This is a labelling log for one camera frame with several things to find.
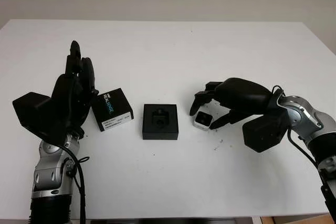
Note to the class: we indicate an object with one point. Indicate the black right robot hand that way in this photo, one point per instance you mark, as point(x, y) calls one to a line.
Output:
point(244, 95)

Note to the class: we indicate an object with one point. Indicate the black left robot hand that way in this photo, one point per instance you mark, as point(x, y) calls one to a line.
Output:
point(69, 95)

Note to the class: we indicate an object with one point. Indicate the black printed box lid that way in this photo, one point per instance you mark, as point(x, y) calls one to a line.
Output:
point(113, 103)

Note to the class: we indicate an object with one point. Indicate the small silver camera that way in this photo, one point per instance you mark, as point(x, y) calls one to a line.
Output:
point(203, 119)

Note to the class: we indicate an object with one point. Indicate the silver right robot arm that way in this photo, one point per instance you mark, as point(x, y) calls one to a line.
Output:
point(307, 119)

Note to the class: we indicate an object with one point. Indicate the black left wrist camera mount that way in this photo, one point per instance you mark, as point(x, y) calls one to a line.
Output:
point(29, 110)

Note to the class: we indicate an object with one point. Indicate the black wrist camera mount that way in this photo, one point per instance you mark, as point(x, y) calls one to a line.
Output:
point(262, 134)
point(29, 110)

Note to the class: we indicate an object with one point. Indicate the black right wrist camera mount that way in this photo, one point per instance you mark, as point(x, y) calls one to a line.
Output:
point(262, 134)

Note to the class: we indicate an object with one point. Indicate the black camera box base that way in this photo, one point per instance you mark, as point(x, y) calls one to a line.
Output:
point(147, 132)

